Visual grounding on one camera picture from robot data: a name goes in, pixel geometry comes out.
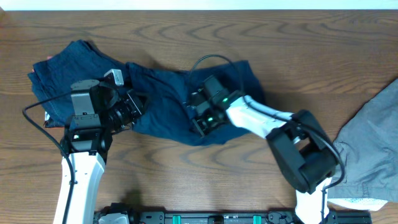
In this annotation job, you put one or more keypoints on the navy blue shorts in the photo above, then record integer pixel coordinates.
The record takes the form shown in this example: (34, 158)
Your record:
(167, 115)

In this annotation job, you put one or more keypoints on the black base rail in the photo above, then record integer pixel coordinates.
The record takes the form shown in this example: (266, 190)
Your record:
(122, 213)

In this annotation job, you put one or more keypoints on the red black folded garment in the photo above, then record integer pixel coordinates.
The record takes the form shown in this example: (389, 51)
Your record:
(53, 121)

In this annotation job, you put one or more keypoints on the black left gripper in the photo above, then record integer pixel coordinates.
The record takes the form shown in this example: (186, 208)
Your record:
(137, 106)

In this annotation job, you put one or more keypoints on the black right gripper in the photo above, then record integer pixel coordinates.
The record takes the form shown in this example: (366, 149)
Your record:
(202, 129)

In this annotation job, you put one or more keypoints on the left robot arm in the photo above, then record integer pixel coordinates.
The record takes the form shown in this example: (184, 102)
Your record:
(100, 111)

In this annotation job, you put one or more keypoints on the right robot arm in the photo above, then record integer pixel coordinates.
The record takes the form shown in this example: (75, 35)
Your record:
(305, 155)

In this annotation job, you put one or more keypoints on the grey shorts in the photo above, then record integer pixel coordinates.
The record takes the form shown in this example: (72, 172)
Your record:
(368, 146)

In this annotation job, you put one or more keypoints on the folded navy shorts stack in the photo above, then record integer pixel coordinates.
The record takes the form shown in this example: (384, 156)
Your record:
(80, 60)

